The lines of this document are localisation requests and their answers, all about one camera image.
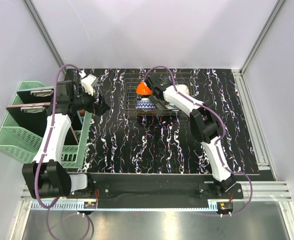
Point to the yellow floral scalloped bowl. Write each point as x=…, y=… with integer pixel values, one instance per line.
x=183, y=89

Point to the blue white zigzag bowl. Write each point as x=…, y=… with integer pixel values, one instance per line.
x=145, y=104

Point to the blue edged black clipboard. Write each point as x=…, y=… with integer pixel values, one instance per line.
x=36, y=95

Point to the grey wire dish rack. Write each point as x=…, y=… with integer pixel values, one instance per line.
x=132, y=104

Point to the orange bowl white inside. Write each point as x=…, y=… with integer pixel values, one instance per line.
x=143, y=90

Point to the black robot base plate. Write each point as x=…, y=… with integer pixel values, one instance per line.
x=112, y=190

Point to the black marble pattern mat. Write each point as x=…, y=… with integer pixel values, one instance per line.
x=125, y=140

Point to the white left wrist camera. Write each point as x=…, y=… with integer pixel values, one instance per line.
x=88, y=83

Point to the blue white floral bowl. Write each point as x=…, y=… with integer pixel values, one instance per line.
x=172, y=107

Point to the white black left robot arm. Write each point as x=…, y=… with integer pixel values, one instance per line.
x=45, y=176

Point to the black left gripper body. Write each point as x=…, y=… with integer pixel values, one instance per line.
x=84, y=101

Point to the pink edged black clipboard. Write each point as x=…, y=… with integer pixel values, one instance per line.
x=32, y=116

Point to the aluminium frame rail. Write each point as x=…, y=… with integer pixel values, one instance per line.
x=258, y=191

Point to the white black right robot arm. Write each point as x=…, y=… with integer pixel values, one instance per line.
x=206, y=127

